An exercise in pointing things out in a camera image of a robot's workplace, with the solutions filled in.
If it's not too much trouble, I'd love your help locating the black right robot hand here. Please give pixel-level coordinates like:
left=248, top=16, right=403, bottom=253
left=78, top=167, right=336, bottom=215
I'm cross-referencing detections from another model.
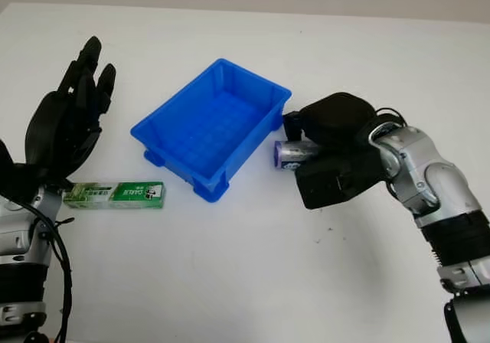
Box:
left=282, top=92, right=380, bottom=157

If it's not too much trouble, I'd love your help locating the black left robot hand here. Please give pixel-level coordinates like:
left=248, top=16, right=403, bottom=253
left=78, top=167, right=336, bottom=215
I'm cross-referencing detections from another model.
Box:
left=24, top=35, right=118, bottom=186

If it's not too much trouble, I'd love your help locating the silver blue can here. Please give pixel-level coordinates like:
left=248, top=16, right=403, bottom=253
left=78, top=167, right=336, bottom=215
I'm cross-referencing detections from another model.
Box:
left=273, top=139, right=319, bottom=171

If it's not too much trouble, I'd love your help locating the green toothpaste box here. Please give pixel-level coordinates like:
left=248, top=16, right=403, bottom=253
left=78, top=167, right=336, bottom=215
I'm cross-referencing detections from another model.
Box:
left=61, top=181, right=167, bottom=210

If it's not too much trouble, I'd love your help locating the blue plastic tray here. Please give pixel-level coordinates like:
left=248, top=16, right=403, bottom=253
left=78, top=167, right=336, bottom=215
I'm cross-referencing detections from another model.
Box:
left=129, top=57, right=292, bottom=204

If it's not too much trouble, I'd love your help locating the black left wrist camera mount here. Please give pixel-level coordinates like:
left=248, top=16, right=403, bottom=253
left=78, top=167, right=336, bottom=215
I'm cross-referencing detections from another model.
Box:
left=0, top=139, right=43, bottom=191

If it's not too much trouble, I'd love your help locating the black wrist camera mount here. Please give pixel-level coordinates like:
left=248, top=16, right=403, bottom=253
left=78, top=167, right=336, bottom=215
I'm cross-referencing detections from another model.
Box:
left=294, top=149, right=384, bottom=211
left=0, top=139, right=43, bottom=191

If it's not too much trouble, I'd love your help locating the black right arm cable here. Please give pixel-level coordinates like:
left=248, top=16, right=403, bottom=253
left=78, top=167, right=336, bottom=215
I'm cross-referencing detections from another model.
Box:
left=377, top=107, right=409, bottom=129

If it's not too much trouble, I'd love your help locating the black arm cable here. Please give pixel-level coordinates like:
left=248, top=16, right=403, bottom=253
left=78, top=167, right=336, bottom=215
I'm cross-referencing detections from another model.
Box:
left=377, top=107, right=409, bottom=129
left=11, top=199, right=76, bottom=343

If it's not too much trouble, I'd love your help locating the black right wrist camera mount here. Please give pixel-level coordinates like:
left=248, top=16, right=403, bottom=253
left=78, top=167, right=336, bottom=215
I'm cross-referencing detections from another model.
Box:
left=294, top=149, right=384, bottom=211

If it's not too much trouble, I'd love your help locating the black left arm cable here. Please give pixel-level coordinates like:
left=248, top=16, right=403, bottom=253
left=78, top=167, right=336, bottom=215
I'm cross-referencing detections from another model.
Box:
left=11, top=199, right=76, bottom=343

